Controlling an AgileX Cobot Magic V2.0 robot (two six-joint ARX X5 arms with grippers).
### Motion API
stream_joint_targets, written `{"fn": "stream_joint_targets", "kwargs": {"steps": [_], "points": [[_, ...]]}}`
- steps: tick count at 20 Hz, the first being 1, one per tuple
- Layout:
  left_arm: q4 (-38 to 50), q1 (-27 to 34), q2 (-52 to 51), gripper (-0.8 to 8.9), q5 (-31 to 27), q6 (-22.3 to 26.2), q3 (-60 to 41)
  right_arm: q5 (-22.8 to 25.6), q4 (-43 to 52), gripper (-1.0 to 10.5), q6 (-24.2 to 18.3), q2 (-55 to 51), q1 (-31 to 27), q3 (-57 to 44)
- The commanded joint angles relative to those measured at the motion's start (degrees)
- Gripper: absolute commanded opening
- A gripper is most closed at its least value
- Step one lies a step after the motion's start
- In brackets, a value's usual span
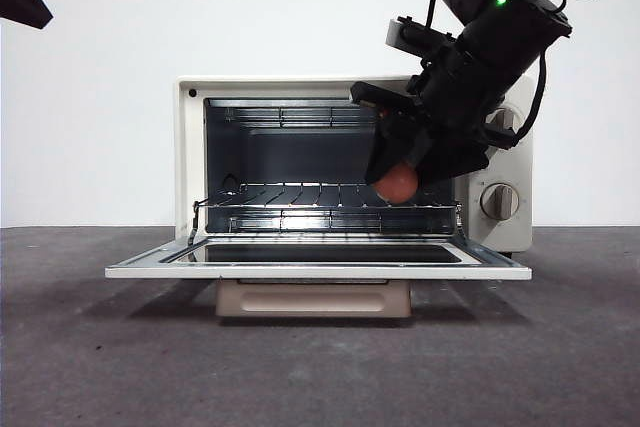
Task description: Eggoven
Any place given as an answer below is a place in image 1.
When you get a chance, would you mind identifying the brown egg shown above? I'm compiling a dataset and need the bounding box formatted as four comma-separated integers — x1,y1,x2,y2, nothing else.
371,161,419,205

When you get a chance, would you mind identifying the glass oven door with handle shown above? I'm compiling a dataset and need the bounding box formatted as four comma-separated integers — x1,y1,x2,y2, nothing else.
104,239,533,320

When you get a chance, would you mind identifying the cream temperature knob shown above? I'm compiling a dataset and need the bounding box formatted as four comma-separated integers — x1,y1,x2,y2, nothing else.
487,107,519,132

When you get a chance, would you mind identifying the cream timer knob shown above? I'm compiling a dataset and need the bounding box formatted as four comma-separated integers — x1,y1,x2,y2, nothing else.
479,182,521,223

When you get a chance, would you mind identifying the cream Toshiba toaster oven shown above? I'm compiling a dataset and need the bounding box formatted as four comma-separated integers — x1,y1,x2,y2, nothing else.
174,74,534,255

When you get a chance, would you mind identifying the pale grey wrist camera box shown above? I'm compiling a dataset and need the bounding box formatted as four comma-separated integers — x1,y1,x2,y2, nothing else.
386,17,454,56

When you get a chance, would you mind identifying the thick black gripper cable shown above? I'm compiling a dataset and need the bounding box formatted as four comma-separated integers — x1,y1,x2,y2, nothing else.
483,51,549,149

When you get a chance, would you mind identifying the thin black camera cable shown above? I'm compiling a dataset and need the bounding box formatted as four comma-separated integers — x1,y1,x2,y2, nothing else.
423,0,443,31

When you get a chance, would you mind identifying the metal wire oven rack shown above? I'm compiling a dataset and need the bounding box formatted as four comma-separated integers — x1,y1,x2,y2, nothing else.
191,182,464,221

